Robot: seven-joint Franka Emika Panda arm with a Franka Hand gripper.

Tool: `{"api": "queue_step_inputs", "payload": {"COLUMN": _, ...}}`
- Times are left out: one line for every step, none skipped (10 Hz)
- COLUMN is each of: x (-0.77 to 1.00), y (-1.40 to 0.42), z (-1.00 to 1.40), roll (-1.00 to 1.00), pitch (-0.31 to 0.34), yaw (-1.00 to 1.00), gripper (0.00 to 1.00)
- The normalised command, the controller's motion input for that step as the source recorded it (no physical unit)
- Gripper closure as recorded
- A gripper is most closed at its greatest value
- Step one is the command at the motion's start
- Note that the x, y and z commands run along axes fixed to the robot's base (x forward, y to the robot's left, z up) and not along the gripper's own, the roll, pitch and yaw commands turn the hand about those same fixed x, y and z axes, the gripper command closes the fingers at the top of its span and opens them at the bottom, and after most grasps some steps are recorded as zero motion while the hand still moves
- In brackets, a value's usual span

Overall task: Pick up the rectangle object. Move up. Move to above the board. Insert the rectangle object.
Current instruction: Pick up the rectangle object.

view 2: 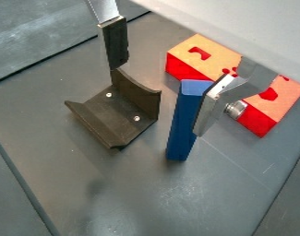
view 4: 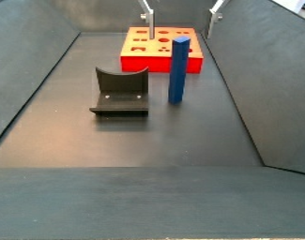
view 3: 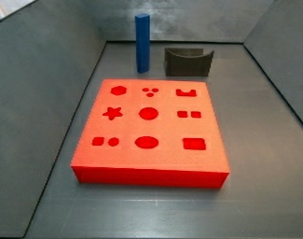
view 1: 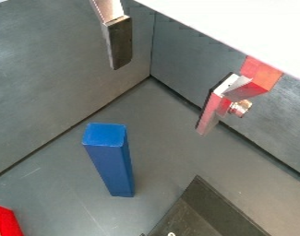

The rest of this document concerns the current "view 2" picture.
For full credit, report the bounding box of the blue rectangular block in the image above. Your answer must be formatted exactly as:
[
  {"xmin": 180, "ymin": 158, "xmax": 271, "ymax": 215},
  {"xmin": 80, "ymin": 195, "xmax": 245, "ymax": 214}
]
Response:
[{"xmin": 166, "ymin": 79, "xmax": 213, "ymax": 161}]

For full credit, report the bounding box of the black curved cradle holder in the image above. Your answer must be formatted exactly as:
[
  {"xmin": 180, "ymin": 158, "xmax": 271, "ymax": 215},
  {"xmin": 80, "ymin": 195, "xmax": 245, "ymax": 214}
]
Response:
[{"xmin": 65, "ymin": 68, "xmax": 162, "ymax": 148}]

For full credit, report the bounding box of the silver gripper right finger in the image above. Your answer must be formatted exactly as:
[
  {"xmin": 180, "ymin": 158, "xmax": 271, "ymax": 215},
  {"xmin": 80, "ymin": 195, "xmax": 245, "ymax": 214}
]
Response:
[{"xmin": 193, "ymin": 57, "xmax": 278, "ymax": 136}]

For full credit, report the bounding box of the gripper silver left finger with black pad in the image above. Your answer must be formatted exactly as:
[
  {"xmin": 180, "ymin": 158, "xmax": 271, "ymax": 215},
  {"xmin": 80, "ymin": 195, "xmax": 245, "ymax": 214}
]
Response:
[{"xmin": 85, "ymin": 0, "xmax": 129, "ymax": 70}]

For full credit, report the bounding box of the red shape-sorting board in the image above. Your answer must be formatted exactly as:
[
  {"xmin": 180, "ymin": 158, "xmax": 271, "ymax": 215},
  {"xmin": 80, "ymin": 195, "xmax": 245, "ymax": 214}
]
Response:
[{"xmin": 166, "ymin": 34, "xmax": 300, "ymax": 136}]

